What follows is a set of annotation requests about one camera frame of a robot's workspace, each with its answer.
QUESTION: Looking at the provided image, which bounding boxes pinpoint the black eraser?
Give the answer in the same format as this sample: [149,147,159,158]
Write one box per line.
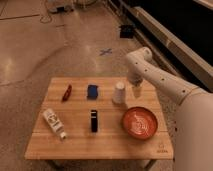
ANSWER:
[91,110,98,132]

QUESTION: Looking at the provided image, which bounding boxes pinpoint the wooden folding table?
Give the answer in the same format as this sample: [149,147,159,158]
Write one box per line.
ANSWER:
[25,77,173,160]

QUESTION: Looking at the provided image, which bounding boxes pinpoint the white tube bottle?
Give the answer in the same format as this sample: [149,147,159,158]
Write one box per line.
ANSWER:
[43,109,67,139]

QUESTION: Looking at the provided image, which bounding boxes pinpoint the black box on floor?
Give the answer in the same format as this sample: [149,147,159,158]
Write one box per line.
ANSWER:
[120,25,134,38]

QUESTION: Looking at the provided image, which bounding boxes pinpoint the blue sponge block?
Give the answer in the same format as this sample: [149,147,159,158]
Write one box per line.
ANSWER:
[87,85,98,99]

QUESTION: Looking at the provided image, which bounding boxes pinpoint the orange patterned bowl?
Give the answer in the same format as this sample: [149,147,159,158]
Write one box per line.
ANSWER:
[122,107,158,140]

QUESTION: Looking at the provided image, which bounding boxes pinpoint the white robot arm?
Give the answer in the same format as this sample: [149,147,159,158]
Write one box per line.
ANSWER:
[125,47,213,171]

